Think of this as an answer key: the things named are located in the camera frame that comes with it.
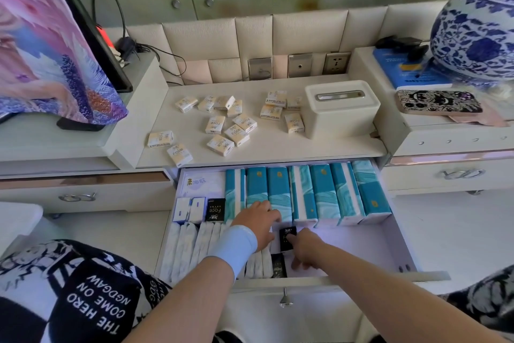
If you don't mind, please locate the silver wall plate with switch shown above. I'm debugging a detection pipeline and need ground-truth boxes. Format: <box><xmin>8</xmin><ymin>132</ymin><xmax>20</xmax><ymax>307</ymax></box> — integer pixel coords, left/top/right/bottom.
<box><xmin>247</xmin><ymin>57</ymin><xmax>273</xmax><ymax>81</ymax></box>

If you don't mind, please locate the black television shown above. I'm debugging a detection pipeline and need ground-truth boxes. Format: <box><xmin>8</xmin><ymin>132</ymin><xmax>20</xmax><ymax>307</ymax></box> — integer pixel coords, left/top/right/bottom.
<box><xmin>39</xmin><ymin>0</ymin><xmax>133</xmax><ymax>94</ymax></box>

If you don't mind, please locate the person's left leg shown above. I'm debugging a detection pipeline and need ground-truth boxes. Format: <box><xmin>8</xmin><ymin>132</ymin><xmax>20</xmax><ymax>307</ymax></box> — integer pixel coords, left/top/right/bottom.
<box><xmin>0</xmin><ymin>239</ymin><xmax>174</xmax><ymax>343</ymax></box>

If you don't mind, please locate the small black packet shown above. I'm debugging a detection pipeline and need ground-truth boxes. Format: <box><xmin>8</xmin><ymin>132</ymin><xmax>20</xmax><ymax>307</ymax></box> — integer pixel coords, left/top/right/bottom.
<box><xmin>271</xmin><ymin>253</ymin><xmax>288</xmax><ymax>279</ymax></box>
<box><xmin>279</xmin><ymin>226</ymin><xmax>298</xmax><ymax>252</ymax></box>
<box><xmin>206</xmin><ymin>198</ymin><xmax>226</xmax><ymax>222</ymax></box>

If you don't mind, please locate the white rounded stool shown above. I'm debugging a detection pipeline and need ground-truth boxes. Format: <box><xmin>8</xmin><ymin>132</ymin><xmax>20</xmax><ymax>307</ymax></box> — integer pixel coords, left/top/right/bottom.
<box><xmin>0</xmin><ymin>203</ymin><xmax>44</xmax><ymax>257</ymax></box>

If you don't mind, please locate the white drawer wood strip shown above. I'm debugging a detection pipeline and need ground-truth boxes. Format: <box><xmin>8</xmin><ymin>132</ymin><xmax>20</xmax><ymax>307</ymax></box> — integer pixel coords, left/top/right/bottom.
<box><xmin>0</xmin><ymin>170</ymin><xmax>176</xmax><ymax>215</ymax></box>

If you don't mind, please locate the person's right hand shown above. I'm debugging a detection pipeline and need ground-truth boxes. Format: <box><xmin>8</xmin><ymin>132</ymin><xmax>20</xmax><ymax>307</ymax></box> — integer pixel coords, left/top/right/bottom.
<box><xmin>287</xmin><ymin>228</ymin><xmax>327</xmax><ymax>271</ymax></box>

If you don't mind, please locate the row of white wrapped packets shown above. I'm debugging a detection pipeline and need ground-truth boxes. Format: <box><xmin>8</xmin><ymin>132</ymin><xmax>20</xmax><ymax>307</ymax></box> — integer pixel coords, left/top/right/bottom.
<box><xmin>159</xmin><ymin>220</ymin><xmax>274</xmax><ymax>284</ymax></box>

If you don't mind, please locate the phone with patterned case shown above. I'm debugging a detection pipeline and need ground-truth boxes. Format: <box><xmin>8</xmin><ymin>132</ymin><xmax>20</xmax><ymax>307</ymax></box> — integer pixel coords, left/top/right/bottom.
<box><xmin>395</xmin><ymin>89</ymin><xmax>484</xmax><ymax>116</ymax></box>

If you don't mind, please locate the scatter of small cream tissue packets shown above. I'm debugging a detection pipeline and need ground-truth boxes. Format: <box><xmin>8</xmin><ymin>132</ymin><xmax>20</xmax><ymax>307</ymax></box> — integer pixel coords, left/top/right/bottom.
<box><xmin>147</xmin><ymin>90</ymin><xmax>306</xmax><ymax>168</ymax></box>

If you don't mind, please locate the white tissue box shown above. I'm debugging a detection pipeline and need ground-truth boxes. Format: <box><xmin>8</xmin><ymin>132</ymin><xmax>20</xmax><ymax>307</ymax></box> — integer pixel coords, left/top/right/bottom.
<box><xmin>304</xmin><ymin>80</ymin><xmax>381</xmax><ymax>141</ymax></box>

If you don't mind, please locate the blue white porcelain vase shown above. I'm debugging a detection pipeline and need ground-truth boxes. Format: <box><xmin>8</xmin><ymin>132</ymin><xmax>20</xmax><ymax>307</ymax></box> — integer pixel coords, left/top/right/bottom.
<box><xmin>429</xmin><ymin>0</ymin><xmax>514</xmax><ymax>89</ymax></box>

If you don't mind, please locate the black charger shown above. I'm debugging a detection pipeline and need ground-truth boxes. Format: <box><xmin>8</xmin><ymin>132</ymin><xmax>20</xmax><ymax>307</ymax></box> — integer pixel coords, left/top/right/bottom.
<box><xmin>375</xmin><ymin>35</ymin><xmax>430</xmax><ymax>62</ymax></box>

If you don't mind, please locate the black television stand base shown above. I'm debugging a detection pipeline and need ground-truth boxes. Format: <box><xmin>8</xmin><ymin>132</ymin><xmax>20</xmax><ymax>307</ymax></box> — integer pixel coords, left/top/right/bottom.
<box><xmin>56</xmin><ymin>116</ymin><xmax>106</xmax><ymax>132</ymax></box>

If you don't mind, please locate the person's left forearm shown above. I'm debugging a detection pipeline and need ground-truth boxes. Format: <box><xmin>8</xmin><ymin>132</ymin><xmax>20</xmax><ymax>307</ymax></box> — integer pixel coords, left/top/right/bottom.
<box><xmin>122</xmin><ymin>256</ymin><xmax>236</xmax><ymax>343</ymax></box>

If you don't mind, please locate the person's right leg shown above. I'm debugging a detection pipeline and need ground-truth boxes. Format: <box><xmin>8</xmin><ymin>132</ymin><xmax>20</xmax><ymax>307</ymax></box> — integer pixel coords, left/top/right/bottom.
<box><xmin>439</xmin><ymin>264</ymin><xmax>514</xmax><ymax>334</ymax></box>

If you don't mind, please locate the white low cabinet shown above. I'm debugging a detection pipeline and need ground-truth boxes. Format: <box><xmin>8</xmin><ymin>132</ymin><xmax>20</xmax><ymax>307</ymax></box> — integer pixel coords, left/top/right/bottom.
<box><xmin>0</xmin><ymin>46</ymin><xmax>514</xmax><ymax>315</ymax></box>

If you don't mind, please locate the row of teal tissue packs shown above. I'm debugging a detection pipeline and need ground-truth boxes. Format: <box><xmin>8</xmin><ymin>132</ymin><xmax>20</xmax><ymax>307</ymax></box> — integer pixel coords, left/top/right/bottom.
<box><xmin>224</xmin><ymin>160</ymin><xmax>392</xmax><ymax>229</ymax></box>

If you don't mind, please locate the blue book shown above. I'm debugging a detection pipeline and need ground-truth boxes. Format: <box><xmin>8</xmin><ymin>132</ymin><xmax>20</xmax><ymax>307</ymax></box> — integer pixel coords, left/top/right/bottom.
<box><xmin>372</xmin><ymin>47</ymin><xmax>454</xmax><ymax>90</ymax></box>

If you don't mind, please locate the person's leg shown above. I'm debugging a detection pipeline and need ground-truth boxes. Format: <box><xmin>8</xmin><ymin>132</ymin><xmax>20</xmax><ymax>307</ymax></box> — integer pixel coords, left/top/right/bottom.
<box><xmin>439</xmin><ymin>264</ymin><xmax>514</xmax><ymax>334</ymax></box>
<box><xmin>0</xmin><ymin>239</ymin><xmax>174</xmax><ymax>343</ymax></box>

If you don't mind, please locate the person's left hand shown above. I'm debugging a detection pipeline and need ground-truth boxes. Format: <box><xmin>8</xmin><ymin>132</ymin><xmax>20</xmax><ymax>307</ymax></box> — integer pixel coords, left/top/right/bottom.
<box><xmin>231</xmin><ymin>200</ymin><xmax>282</xmax><ymax>253</ymax></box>

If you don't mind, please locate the white drawer pink strip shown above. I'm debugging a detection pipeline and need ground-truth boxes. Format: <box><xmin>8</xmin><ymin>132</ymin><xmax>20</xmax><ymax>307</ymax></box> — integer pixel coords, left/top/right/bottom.
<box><xmin>381</xmin><ymin>155</ymin><xmax>514</xmax><ymax>195</ymax></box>

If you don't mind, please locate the pink cloth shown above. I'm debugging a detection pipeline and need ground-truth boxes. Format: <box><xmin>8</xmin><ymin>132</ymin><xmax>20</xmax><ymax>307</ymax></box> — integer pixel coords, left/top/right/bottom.
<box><xmin>447</xmin><ymin>97</ymin><xmax>511</xmax><ymax>128</ymax></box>

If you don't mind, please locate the colourful floral cover cloth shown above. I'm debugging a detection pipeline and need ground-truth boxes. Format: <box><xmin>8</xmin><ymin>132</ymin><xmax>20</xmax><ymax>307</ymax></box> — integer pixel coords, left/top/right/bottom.
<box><xmin>0</xmin><ymin>0</ymin><xmax>129</xmax><ymax>125</ymax></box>

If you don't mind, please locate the silver wall plate round port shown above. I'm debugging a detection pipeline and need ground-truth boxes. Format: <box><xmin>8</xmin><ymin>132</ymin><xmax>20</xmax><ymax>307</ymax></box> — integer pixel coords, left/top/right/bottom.
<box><xmin>287</xmin><ymin>52</ymin><xmax>314</xmax><ymax>79</ymax></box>

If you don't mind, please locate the white printed tissue pack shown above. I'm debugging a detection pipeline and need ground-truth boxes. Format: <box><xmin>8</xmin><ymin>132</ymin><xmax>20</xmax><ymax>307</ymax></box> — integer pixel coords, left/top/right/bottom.
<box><xmin>177</xmin><ymin>170</ymin><xmax>226</xmax><ymax>200</ymax></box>

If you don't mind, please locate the black cable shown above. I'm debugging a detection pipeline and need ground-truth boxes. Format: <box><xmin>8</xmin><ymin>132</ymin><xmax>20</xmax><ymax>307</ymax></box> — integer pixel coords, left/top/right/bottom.
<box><xmin>92</xmin><ymin>0</ymin><xmax>188</xmax><ymax>87</ymax></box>

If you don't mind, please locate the white open drawer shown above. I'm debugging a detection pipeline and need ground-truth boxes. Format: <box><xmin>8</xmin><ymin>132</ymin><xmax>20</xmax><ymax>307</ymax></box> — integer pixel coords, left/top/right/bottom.
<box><xmin>154</xmin><ymin>157</ymin><xmax>451</xmax><ymax>290</ymax></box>

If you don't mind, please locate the person's right forearm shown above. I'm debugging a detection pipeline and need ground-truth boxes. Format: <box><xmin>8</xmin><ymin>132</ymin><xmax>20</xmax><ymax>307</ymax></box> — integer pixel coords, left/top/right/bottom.
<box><xmin>320</xmin><ymin>242</ymin><xmax>504</xmax><ymax>343</ymax></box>

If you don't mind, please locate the silver ring drawer handle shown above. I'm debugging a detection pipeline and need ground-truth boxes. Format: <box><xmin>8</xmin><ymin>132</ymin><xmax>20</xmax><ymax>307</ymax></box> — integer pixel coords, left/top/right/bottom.
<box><xmin>441</xmin><ymin>169</ymin><xmax>486</xmax><ymax>180</ymax></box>
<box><xmin>59</xmin><ymin>193</ymin><xmax>97</xmax><ymax>203</ymax></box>

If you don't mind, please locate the black plug adapter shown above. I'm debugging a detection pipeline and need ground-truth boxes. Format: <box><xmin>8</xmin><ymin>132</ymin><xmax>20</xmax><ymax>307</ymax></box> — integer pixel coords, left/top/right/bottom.
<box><xmin>116</xmin><ymin>36</ymin><xmax>139</xmax><ymax>59</ymax></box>

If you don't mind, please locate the white wristband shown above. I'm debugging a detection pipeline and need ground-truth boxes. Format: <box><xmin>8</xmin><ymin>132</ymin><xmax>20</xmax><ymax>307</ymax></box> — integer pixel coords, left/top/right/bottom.
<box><xmin>206</xmin><ymin>225</ymin><xmax>259</xmax><ymax>279</ymax></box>

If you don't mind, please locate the small white blue box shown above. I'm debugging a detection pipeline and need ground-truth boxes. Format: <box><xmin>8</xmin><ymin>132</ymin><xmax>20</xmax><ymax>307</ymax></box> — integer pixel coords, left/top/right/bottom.
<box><xmin>173</xmin><ymin>197</ymin><xmax>192</xmax><ymax>223</ymax></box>
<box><xmin>190</xmin><ymin>197</ymin><xmax>208</xmax><ymax>223</ymax></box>

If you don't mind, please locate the silver wall power socket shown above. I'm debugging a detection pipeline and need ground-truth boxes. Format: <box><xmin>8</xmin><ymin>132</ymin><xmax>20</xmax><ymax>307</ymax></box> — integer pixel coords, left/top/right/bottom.
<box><xmin>322</xmin><ymin>51</ymin><xmax>352</xmax><ymax>76</ymax></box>

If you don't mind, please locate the red white power strip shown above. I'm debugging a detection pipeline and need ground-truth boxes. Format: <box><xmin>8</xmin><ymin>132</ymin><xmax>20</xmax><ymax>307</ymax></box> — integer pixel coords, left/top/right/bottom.
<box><xmin>95</xmin><ymin>24</ymin><xmax>121</xmax><ymax>61</ymax></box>

